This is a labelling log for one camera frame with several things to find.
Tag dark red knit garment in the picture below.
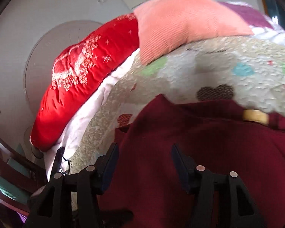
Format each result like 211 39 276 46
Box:
99 95 285 227

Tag purple cloth on bed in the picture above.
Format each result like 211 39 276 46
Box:
219 2 273 29

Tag round white headboard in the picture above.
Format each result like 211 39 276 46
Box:
24 20 102 116

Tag dark wooden chair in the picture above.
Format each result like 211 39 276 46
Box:
0 138 47 218

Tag pink ribbed pillow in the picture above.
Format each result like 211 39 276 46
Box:
134 0 253 65

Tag purple plastic bag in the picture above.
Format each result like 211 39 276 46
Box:
17 213 27 223

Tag patchwork heart quilt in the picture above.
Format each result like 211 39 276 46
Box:
70 36 285 173

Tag red floral duvet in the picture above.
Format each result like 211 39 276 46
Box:
30 13 139 152

